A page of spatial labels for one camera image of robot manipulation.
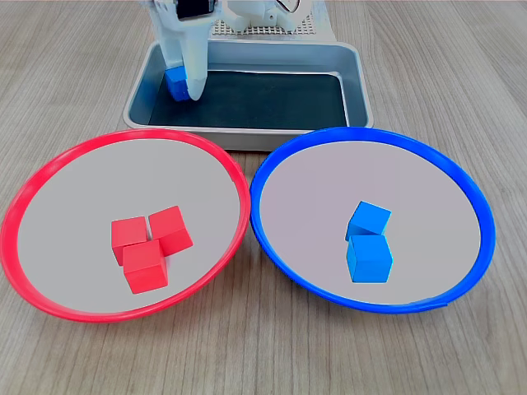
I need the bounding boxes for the blue cube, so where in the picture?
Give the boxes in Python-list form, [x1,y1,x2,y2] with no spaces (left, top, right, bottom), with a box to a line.
[345,234,394,284]
[166,67,191,102]
[344,200,393,242]

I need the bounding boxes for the white plate red rim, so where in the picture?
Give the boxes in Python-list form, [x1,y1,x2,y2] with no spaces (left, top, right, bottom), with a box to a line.
[0,128,252,324]

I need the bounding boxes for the red cube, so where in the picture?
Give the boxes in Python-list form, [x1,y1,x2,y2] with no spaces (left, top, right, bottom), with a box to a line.
[110,216,149,267]
[147,205,194,257]
[122,239,169,295]

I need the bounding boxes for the clear tape strip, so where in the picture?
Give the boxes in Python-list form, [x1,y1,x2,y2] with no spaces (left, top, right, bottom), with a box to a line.
[315,0,338,42]

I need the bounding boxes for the steel tray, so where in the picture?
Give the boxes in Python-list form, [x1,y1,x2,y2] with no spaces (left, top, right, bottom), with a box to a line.
[123,39,375,152]

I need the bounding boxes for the white plate blue rim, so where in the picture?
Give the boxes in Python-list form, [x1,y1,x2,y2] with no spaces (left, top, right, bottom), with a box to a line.
[248,126,497,316]

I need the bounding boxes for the pale perforated base plate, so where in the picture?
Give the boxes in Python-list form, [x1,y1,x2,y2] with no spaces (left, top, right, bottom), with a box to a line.
[209,7,318,37]

